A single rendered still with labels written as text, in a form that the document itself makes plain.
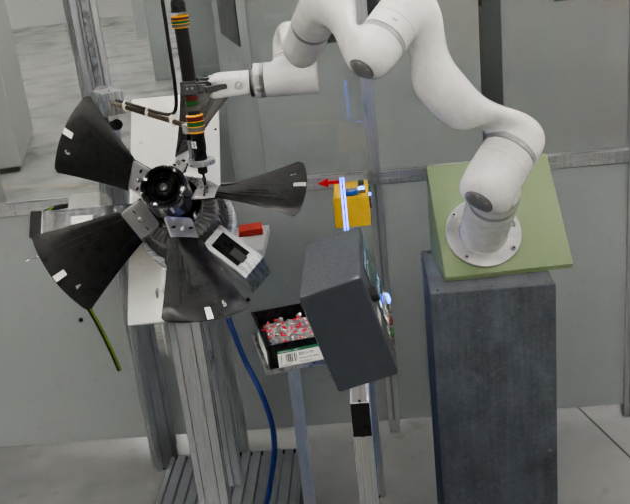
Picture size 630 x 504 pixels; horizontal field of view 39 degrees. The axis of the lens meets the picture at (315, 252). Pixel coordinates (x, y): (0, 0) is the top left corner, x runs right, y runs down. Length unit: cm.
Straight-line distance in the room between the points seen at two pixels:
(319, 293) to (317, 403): 189
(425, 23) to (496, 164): 33
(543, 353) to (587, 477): 94
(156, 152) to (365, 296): 129
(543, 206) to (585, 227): 80
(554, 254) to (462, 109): 59
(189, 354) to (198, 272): 42
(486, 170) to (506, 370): 61
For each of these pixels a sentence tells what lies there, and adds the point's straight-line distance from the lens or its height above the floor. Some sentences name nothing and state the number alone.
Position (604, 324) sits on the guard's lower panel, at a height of 38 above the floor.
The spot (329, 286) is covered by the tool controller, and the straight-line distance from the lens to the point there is 146.
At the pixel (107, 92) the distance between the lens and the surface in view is 278.
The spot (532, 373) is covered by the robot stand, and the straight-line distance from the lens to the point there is 231.
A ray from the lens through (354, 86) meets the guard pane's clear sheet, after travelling 294.
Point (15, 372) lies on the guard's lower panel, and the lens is 350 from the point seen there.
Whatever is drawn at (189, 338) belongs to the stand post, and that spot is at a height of 74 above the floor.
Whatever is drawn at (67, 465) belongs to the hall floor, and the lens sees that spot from 354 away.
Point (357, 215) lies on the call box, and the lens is 251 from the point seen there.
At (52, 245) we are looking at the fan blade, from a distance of 231.
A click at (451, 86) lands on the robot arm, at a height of 146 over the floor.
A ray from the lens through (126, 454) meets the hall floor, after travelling 351.
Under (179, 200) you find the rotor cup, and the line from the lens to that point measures 223.
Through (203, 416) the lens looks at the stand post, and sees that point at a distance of 267.
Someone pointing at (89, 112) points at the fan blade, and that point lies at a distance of 242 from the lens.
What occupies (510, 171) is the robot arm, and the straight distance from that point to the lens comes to 191.
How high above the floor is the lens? 180
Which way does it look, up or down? 20 degrees down
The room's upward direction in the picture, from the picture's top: 6 degrees counter-clockwise
